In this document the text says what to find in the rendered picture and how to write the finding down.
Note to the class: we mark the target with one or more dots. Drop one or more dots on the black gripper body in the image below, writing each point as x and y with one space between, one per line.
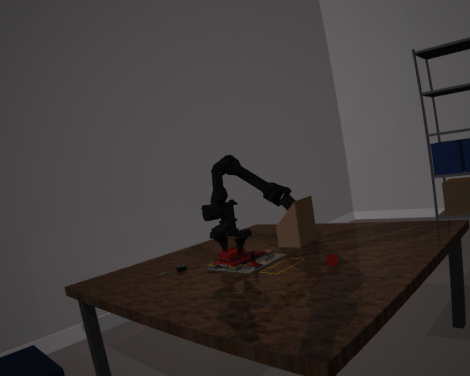
239 234

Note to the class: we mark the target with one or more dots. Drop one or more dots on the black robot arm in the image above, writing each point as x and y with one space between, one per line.
219 208

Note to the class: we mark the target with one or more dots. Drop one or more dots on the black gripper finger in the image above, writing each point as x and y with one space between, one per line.
240 243
223 243

